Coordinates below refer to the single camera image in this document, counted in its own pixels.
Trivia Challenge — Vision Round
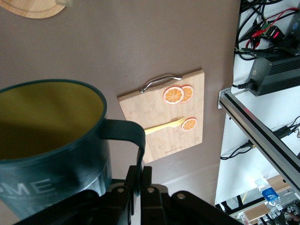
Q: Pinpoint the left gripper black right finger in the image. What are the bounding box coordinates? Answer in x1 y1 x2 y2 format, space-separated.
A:
140 165 244 225

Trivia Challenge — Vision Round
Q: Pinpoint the white side shelf surface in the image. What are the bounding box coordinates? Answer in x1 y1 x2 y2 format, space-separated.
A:
214 44 300 206

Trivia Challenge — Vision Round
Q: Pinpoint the dark teal cup yellow inside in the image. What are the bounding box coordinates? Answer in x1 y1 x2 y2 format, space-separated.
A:
0 78 147 218

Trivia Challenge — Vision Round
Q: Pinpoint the black power supply box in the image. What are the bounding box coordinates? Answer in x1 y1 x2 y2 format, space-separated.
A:
249 54 300 97

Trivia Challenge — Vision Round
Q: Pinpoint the aluminium profile camera beam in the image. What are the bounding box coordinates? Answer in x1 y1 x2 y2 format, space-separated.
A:
219 88 300 188

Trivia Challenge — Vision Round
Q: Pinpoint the clear water bottle blue label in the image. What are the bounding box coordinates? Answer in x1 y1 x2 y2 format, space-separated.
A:
254 177 282 207

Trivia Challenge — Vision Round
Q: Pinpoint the toy orange slice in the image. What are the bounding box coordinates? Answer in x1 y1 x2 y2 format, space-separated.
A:
163 86 185 105
179 84 195 104
180 116 197 132

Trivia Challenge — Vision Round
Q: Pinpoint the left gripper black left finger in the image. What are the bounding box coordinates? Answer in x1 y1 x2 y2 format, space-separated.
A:
16 165 142 225

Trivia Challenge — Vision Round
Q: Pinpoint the small black power adapter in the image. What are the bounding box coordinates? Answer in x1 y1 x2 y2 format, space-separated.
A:
273 125 297 138

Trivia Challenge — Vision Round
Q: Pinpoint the brown table mat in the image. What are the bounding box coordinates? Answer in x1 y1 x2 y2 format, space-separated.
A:
0 0 242 204

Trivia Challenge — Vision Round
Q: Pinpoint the wooden mug tree rack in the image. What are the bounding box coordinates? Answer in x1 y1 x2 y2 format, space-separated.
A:
0 0 75 19

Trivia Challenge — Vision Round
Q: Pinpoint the yellow plastic fork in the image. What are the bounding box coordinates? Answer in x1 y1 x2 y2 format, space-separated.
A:
144 116 186 136

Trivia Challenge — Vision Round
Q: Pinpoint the bamboo cutting board metal handle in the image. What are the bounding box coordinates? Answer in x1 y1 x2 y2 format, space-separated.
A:
117 68 205 164

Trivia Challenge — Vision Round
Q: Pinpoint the tangled black cable bundle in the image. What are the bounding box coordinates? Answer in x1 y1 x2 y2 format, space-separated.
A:
234 0 300 57

